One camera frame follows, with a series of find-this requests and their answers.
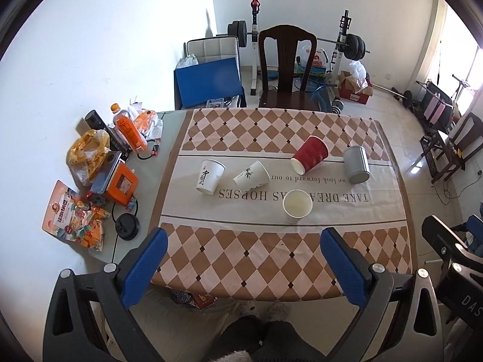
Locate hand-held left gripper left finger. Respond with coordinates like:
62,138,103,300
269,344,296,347
43,227,169,362

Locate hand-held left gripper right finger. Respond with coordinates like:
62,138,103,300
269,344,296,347
320,227,446,362

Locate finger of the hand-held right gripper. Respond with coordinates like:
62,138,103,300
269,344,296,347
421,216,476,263

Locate grey paper cup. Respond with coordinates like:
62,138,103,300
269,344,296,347
343,145,370,185

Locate white cup with black calligraphy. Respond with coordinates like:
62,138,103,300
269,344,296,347
195,159,226,196

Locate red ribbed paper cup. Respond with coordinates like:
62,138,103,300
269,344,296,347
290,136,329,176

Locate white cup with bamboo print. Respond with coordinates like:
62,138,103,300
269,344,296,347
233,160,271,194

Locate plain white paper cup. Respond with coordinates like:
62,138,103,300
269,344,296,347
283,189,314,220

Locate blue cloth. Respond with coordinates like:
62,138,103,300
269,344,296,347
467,215,483,251

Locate black round lid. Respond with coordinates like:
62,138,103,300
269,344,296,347
115,213,140,240

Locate red packet under table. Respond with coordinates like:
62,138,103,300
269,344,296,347
173,290,218,310

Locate fuzzy slipper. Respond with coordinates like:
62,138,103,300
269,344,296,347
236,300,261,320
266,301,292,323

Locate brown checked tablecloth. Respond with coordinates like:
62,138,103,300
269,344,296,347
150,107,413,298

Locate orange box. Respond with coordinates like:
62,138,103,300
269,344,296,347
104,162,139,206

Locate dark side chair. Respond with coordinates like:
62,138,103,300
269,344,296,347
420,112,483,184

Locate colourful snack packet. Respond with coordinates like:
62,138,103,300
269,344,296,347
41,180,105,252

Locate person's dark trousers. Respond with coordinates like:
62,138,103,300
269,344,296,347
209,315,326,362

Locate yellow plastic bag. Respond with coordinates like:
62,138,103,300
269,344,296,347
67,129,111,187

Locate black box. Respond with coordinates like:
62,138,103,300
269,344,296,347
105,125,133,156

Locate black folding cart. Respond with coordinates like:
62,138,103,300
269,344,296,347
414,78,465,131

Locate orange drink bottle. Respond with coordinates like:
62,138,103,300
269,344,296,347
110,103,149,154

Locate orange snack bag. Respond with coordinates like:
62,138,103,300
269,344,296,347
134,109,164,141

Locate black cylinder speaker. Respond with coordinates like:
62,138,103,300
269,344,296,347
85,110,110,137

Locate red cardboard box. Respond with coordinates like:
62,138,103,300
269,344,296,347
337,70,374,105

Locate clear plastic bag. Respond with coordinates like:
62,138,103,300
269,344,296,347
348,60,369,81

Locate blue board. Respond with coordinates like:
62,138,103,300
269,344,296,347
174,57,244,111

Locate barbell with black plates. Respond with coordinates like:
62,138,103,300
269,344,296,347
216,20,371,61

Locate white and red plastic bag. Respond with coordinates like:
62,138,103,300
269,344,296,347
296,43,333,73

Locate dark wooden chair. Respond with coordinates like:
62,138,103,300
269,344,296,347
258,24,333,113

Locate white padded chair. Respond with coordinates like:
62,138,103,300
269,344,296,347
184,38,241,69

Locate white barbell rack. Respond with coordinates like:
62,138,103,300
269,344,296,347
247,0,352,96

